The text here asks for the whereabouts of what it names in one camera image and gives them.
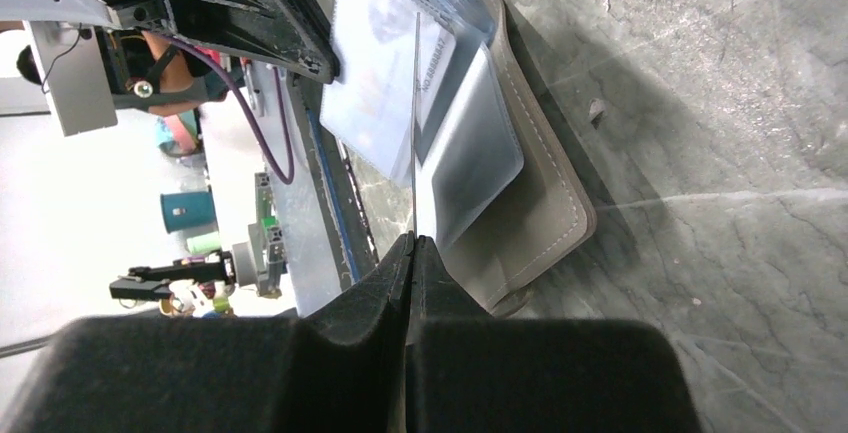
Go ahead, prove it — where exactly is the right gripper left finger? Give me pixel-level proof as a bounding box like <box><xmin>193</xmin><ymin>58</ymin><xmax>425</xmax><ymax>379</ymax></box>
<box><xmin>1</xmin><ymin>233</ymin><xmax>415</xmax><ymax>432</ymax></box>

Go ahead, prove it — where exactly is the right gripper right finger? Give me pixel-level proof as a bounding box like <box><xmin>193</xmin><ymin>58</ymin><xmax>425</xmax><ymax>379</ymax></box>
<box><xmin>406</xmin><ymin>236</ymin><xmax>701</xmax><ymax>432</ymax></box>

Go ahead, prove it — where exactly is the grey leather card holder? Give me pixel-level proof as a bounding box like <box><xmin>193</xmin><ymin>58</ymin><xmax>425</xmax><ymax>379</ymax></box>
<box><xmin>370</xmin><ymin>0</ymin><xmax>599</xmax><ymax>319</ymax></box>

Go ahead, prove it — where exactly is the white VIP card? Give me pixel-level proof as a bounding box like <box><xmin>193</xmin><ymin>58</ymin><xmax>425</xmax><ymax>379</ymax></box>
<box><xmin>320</xmin><ymin>0</ymin><xmax>456</xmax><ymax>187</ymax></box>

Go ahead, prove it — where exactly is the person in background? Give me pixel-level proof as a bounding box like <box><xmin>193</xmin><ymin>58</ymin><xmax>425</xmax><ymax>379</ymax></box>
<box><xmin>15</xmin><ymin>21</ymin><xmax>220</xmax><ymax>119</ymax></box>

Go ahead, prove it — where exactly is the grey monitor box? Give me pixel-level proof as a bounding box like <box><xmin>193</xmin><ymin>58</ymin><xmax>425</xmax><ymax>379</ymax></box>
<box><xmin>24</xmin><ymin>22</ymin><xmax>118</xmax><ymax>137</ymax></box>

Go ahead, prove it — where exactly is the teal cylindrical bin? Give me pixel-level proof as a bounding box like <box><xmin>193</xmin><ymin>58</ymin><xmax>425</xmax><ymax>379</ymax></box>
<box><xmin>159</xmin><ymin>190</ymin><xmax>217</xmax><ymax>233</ymax></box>

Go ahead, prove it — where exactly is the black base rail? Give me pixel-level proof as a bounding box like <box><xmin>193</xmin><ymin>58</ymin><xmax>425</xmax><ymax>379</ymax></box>
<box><xmin>285</xmin><ymin>74</ymin><xmax>379</xmax><ymax>289</ymax></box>

